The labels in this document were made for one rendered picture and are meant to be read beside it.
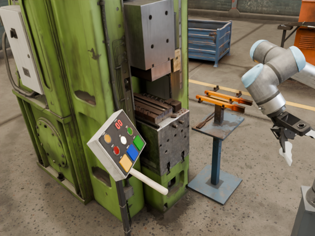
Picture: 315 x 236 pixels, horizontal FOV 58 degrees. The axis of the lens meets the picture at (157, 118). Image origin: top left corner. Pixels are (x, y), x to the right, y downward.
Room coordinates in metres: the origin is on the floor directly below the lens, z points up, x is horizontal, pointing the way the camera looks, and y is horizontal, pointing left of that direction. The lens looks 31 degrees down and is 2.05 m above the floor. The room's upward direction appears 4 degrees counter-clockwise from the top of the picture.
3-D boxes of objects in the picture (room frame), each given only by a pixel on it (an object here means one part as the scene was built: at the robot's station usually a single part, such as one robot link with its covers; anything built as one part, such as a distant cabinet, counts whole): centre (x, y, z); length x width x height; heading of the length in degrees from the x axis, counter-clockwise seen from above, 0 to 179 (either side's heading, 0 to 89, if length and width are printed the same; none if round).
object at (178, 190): (2.05, 0.07, 0.23); 0.55 x 0.37 x 0.47; 45
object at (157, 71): (2.01, 0.10, 1.32); 0.42 x 0.20 x 0.10; 45
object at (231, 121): (2.08, -0.53, 0.71); 0.40 x 0.30 x 0.02; 139
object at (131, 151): (1.36, 0.17, 1.01); 0.07 x 0.05 x 0.07; 160
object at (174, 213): (1.83, -0.08, 0.01); 0.58 x 0.39 x 0.01; 135
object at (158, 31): (2.04, 0.07, 1.57); 0.42 x 0.39 x 0.40; 45
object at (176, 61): (2.18, -0.18, 1.27); 0.09 x 0.02 x 0.17; 135
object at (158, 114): (2.01, 0.10, 0.96); 0.42 x 0.20 x 0.09; 45
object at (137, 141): (1.46, 0.13, 1.01); 0.07 x 0.05 x 0.07; 160
